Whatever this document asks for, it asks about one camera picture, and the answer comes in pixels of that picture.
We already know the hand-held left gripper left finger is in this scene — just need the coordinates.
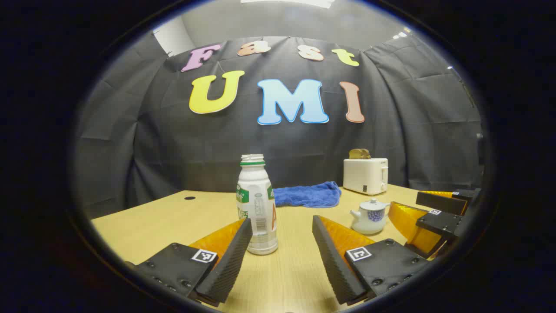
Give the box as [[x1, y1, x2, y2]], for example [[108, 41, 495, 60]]
[[124, 217, 254, 307]]

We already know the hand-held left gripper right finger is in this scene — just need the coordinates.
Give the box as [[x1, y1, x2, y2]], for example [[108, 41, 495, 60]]
[[312, 215, 435, 306]]

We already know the white blue-patterned teacup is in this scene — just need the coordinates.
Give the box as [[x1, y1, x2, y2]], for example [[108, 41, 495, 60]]
[[350, 204, 391, 235]]

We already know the white water bottle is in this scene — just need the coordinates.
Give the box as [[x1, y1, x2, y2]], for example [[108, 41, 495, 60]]
[[236, 154, 279, 256]]

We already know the blue towel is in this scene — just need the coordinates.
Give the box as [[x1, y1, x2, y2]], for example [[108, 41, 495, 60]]
[[273, 181, 342, 208]]

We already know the white toaster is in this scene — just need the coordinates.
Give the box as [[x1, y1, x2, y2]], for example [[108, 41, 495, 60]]
[[343, 157, 389, 196]]

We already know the black backdrop cloth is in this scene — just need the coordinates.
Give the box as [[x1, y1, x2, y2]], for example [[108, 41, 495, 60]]
[[74, 33, 485, 218]]

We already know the white ceiling light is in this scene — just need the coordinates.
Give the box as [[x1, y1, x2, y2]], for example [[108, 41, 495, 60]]
[[240, 0, 336, 9]]

